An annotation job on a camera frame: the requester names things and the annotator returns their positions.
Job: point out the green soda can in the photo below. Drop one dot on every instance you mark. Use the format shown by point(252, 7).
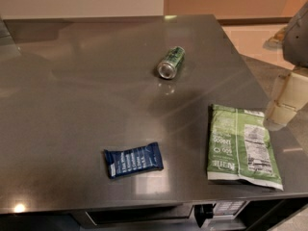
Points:
point(171, 62)

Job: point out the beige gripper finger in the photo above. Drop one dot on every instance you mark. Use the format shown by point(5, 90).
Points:
point(289, 95)

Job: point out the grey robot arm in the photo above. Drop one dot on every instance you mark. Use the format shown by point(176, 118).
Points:
point(295, 42)

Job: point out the green chip bag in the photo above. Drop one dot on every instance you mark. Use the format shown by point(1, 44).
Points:
point(240, 148)

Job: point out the microwave under counter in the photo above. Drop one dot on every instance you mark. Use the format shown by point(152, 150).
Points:
point(213, 216)

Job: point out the blue snack bar wrapper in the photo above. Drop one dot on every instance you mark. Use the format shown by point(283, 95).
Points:
point(134, 160)

